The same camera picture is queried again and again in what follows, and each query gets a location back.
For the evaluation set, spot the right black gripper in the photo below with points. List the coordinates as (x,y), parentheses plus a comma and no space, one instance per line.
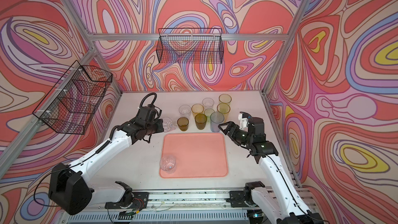
(230,125)

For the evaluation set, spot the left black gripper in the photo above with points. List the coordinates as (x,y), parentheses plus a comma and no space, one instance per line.
(160,122)

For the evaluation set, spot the clear glass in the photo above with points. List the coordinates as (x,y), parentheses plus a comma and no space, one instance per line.
(168,124)
(185,111)
(168,164)
(208,103)

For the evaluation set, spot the brown glass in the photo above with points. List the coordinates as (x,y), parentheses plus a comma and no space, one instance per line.
(183,123)

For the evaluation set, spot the pink plastic tray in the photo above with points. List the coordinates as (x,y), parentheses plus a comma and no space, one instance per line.
(194,155)

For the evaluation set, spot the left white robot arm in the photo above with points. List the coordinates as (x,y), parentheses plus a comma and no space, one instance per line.
(70,186)

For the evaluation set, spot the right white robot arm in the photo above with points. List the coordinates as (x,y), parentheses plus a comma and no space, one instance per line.
(286,206)

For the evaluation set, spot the blue tinted glass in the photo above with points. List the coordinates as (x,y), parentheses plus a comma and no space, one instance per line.
(216,118)

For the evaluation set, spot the yellow green glass right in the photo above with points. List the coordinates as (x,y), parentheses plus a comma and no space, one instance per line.
(224,109)

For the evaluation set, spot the light green glass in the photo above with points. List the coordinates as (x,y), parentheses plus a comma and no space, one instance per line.
(208,112)

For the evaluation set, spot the olive glass front centre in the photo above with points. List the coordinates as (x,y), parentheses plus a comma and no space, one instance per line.
(200,121)

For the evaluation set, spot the yellow glass back right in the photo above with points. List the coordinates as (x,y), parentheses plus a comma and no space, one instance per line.
(225,99)

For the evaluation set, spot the amber glass middle row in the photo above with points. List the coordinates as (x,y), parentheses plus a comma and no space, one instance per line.
(197,109)

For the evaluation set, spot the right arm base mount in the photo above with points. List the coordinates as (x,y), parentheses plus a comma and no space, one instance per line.
(239,198)

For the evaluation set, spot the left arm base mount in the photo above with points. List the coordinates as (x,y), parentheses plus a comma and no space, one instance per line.
(133,200)

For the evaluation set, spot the left black wire basket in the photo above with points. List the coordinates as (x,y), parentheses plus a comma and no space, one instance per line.
(76,103)

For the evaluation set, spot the black wire basket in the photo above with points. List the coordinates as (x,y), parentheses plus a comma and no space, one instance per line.
(190,45)
(76,103)

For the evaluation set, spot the back black wire basket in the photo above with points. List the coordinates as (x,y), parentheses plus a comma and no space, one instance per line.
(190,45)

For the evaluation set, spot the aluminium front rail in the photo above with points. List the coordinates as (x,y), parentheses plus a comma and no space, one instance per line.
(176,207)

